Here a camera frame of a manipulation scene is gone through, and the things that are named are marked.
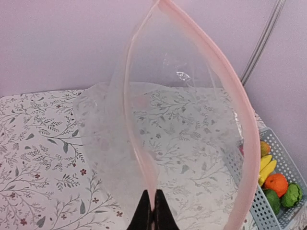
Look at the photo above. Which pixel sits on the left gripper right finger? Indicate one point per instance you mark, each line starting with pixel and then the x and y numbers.
pixel 163 218

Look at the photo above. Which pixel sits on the orange toy orange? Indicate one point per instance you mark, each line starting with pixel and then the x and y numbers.
pixel 278 183

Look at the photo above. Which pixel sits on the clear zip top bag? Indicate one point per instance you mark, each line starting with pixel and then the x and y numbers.
pixel 169 49

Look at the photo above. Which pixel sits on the green toy watermelon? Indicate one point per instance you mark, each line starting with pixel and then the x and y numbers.
pixel 293 196

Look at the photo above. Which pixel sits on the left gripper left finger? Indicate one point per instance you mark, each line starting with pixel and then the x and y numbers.
pixel 143 216

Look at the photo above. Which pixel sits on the right aluminium post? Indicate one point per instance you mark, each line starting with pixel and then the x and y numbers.
pixel 263 40

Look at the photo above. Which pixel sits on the floral tablecloth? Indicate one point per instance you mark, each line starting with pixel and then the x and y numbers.
pixel 61 169

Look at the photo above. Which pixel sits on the green toy bell pepper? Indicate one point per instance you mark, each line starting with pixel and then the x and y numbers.
pixel 273 200

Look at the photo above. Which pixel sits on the yellow toy bananas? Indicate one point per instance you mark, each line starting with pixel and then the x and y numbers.
pixel 267 166

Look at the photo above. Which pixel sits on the green orange toy mango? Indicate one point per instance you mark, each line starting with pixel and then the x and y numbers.
pixel 264 148

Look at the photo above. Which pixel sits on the light blue plastic basket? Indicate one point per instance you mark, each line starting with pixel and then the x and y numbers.
pixel 260 209

